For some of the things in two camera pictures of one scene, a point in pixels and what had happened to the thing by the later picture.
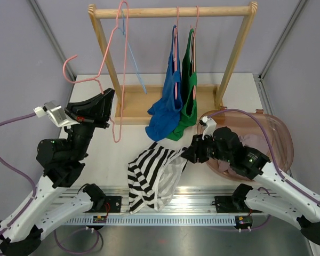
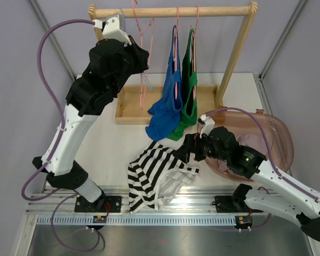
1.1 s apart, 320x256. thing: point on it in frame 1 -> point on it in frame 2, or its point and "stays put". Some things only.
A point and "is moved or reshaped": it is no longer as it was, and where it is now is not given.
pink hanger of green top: (193, 32) stays put
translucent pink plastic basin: (264, 130) stays put
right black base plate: (228, 204) stays put
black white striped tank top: (152, 175) is moved or reshaped
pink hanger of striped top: (96, 78) -> (150, 25)
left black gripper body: (96, 117) -> (134, 60)
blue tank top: (166, 113) stays put
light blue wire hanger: (124, 33) is moved or reshaped
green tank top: (189, 86) stays put
